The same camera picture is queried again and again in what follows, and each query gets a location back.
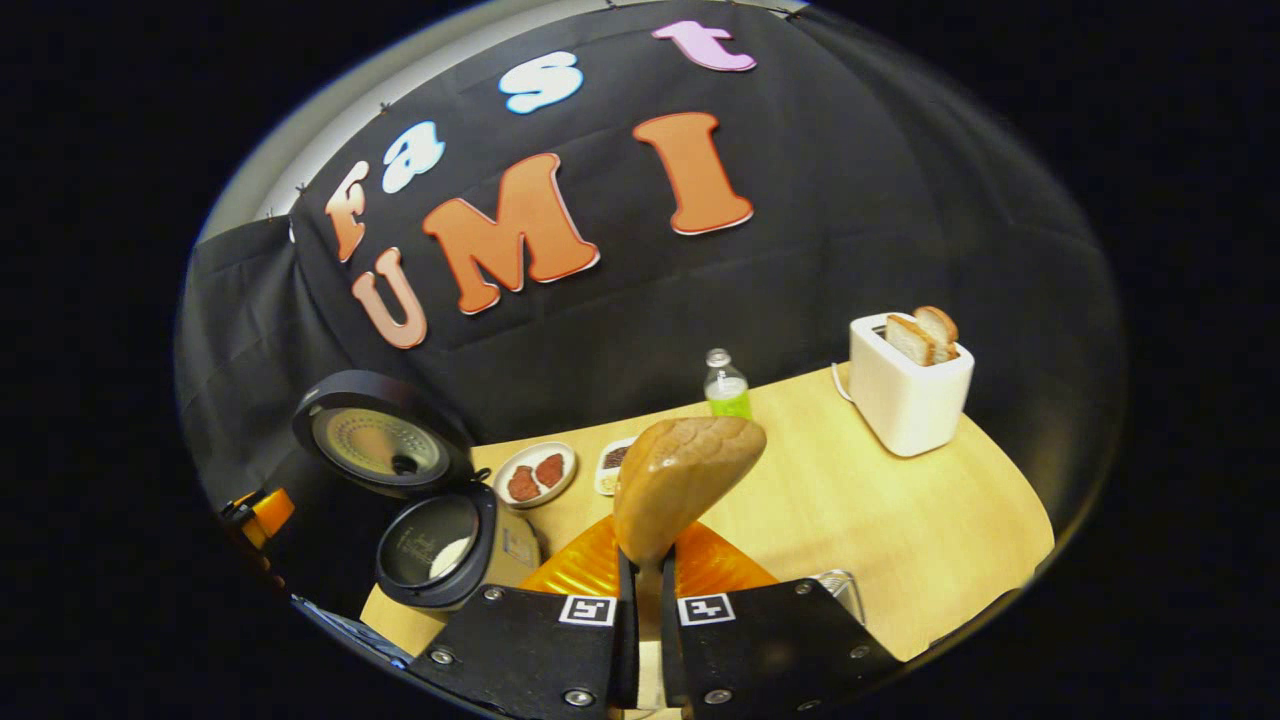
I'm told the white divided bean dish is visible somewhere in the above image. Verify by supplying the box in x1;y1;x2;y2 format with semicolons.
594;437;641;498

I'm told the wooden spoon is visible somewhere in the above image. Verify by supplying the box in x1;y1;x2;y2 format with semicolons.
612;416;768;711

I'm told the black and silver rice cooker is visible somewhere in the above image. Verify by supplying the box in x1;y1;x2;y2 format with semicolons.
292;370;543;611

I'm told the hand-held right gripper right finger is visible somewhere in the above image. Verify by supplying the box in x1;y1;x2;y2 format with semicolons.
660;520;906;716

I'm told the round white plate red food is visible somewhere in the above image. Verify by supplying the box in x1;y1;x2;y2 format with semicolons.
493;441;579;510

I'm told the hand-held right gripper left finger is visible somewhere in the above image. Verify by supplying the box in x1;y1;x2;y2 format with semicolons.
408;515;638;716

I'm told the white toaster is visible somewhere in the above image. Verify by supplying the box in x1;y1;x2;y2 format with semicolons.
848;312;976;458

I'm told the green label drink bottle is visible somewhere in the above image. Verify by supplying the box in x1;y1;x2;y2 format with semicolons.
703;348;753;421

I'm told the metal wire chopstick holder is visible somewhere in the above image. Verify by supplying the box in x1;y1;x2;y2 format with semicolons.
805;570;868;629

